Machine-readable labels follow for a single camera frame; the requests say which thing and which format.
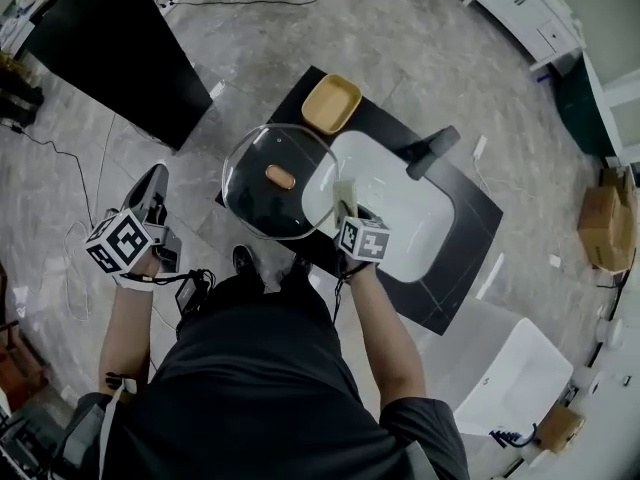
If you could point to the white sink basin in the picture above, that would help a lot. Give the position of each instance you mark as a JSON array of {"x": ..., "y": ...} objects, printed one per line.
[{"x": 400, "y": 218}]

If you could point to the potted plant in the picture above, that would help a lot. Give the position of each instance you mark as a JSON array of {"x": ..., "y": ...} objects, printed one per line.
[{"x": 17, "y": 85}]

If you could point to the person's right forearm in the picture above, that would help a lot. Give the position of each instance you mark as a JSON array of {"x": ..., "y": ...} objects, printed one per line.
[{"x": 385, "y": 338}]

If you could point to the brown wooden furniture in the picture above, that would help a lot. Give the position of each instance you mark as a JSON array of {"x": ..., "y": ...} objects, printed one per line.
[{"x": 20, "y": 353}]

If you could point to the small cardboard box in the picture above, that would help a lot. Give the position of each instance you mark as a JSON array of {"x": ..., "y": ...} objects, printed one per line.
[{"x": 562, "y": 427}]

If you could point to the yellow-green scrub sponge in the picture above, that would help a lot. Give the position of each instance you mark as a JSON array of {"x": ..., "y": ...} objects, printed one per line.
[{"x": 345, "y": 191}]

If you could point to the person's left forearm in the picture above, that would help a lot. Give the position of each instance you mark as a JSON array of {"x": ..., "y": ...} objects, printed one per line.
[{"x": 127, "y": 328}]

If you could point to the large cardboard box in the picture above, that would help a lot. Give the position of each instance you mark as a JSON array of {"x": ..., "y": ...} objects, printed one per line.
[{"x": 607, "y": 223}]

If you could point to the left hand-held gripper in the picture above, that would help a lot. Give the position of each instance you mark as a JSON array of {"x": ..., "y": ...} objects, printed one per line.
[{"x": 120, "y": 240}]

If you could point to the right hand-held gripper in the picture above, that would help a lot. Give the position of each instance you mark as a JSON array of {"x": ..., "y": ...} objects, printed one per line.
[{"x": 365, "y": 240}]

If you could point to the large black cabinet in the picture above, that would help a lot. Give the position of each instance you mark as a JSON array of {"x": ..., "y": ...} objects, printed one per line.
[{"x": 115, "y": 53}]

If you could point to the black sink counter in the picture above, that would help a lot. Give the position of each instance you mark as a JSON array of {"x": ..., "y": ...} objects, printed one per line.
[{"x": 310, "y": 103}]

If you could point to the white shelf unit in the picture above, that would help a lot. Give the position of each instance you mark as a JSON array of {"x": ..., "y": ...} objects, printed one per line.
[{"x": 617, "y": 103}]

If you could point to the black faucet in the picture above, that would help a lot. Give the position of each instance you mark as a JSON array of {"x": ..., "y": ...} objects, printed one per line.
[{"x": 434, "y": 150}]

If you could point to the person's black shoe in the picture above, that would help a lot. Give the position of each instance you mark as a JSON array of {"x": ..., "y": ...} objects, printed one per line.
[
  {"x": 303, "y": 266},
  {"x": 244, "y": 260}
]

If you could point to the person's black shirt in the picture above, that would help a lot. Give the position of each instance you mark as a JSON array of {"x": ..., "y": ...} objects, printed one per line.
[{"x": 260, "y": 393}]

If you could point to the yellow rectangular tray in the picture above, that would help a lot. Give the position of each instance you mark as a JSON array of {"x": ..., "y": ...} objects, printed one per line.
[{"x": 331, "y": 103}]

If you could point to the black waist device box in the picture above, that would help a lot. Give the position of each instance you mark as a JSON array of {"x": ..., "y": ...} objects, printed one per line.
[{"x": 189, "y": 295}]

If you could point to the white drawer cabinet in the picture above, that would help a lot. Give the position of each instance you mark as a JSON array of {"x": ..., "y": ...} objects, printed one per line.
[{"x": 525, "y": 8}]

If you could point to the dark green bin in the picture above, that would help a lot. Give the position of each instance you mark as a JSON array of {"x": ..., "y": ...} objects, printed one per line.
[{"x": 582, "y": 108}]

